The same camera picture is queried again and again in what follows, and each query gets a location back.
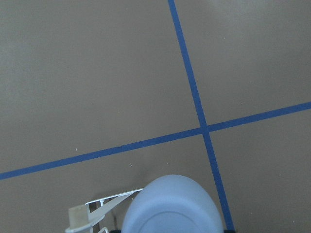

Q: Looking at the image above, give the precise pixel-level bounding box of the light blue plastic cup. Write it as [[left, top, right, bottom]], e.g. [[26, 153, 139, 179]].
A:
[[121, 175, 224, 233]]

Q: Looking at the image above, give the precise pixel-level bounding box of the white wire cup holder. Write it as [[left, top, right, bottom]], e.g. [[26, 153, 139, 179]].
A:
[[65, 188, 143, 233]]

